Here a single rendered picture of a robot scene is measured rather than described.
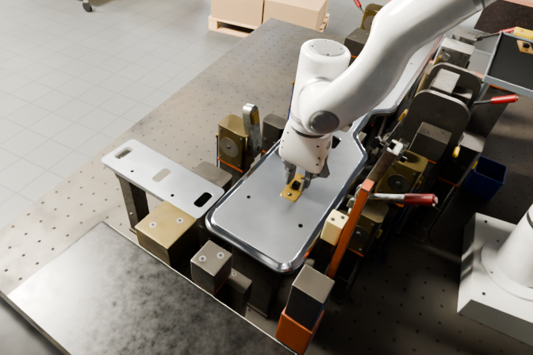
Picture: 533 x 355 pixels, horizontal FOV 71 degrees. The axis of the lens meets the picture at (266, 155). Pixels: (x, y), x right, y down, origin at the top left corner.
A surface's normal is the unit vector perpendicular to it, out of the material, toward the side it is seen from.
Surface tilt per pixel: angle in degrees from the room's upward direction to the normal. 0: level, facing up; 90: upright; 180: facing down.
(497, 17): 90
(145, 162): 0
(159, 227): 0
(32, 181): 0
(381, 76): 63
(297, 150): 92
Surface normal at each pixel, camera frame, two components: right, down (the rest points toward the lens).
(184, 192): 0.09, -0.73
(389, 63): 0.50, 0.13
